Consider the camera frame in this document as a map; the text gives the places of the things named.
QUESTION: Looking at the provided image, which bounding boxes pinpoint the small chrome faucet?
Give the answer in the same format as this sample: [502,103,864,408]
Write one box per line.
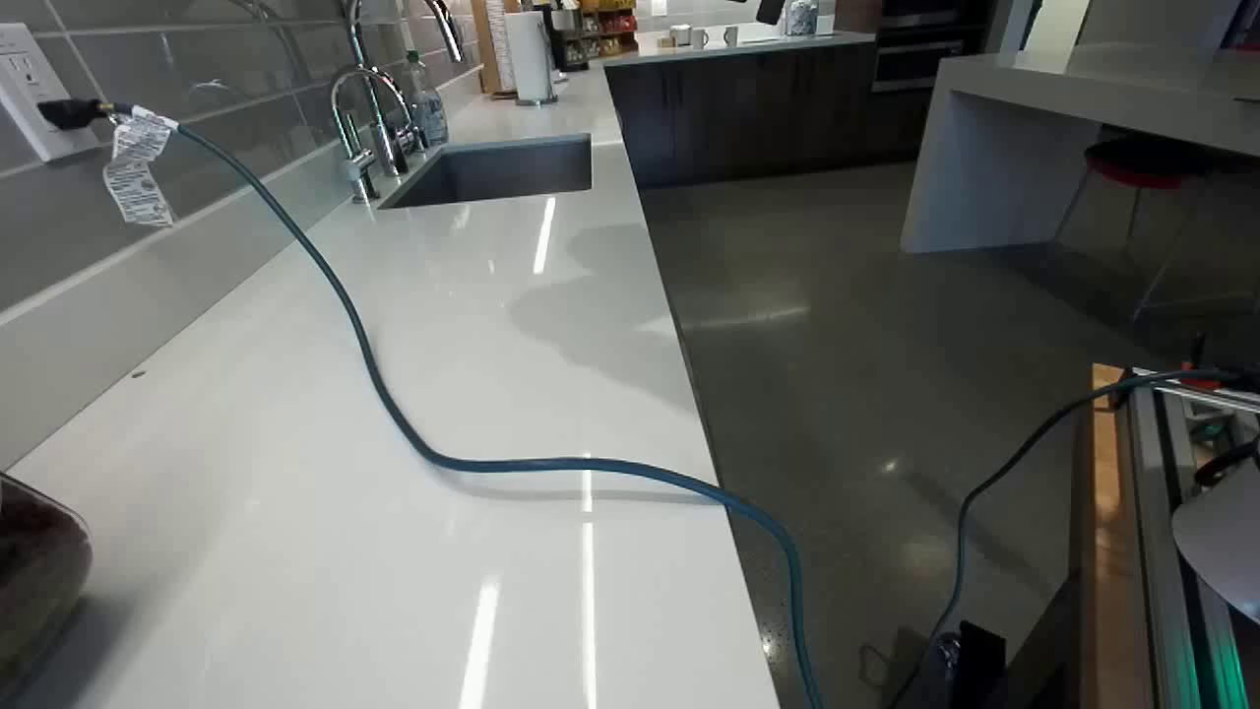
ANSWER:
[326,68,427,208]

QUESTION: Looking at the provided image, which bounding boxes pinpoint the white cable tag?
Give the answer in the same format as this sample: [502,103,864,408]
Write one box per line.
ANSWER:
[100,107,183,232]

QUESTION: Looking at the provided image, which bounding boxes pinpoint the white wall outlet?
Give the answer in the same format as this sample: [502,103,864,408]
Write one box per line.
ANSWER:
[0,20,100,164]

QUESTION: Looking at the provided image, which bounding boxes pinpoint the grey kettle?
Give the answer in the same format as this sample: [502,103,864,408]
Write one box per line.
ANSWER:
[775,0,829,39]

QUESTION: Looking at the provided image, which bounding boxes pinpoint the undermount kitchen sink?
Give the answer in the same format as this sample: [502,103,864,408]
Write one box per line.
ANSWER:
[377,131,599,213]

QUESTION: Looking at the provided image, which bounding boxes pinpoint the clear glass bottle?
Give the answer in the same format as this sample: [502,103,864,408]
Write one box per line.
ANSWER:
[415,87,455,149]

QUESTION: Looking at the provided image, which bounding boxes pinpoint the white kitchen island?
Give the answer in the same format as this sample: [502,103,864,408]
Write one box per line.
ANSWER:
[897,49,1260,259]

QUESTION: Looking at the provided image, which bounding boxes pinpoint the aluminium frame rail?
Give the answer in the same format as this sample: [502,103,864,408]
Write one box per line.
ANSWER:
[1121,379,1257,709]

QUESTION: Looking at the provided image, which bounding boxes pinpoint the black power plug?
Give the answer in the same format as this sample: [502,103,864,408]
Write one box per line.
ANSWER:
[36,94,120,132]

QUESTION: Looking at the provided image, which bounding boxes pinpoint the black floor box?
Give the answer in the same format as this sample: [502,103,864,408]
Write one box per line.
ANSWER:
[935,616,1011,709]

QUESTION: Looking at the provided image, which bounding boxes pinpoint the wooden-edged robot table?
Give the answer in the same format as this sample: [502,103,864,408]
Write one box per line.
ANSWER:
[1073,363,1162,709]

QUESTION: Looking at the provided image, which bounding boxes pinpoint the teal power cable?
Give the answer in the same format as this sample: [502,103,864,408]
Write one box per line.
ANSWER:
[111,98,1139,709]

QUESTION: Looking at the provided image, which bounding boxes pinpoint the white and red cables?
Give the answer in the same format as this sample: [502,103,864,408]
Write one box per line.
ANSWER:
[1121,367,1260,422]

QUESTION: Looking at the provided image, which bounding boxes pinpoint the white paper towel roll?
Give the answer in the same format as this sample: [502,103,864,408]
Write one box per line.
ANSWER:
[503,9,560,111]

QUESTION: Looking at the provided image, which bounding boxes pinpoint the short black cable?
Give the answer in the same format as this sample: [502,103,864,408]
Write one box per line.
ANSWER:
[1191,431,1260,490]

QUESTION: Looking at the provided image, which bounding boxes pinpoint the red stool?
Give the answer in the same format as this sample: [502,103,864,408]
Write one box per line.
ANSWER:
[1056,131,1224,259]

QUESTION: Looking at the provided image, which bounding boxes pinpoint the dark round appliance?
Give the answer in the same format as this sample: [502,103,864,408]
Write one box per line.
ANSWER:
[0,467,96,701]

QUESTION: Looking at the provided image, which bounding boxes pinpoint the tall chrome faucet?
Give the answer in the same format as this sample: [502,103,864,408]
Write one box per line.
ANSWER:
[344,0,472,182]

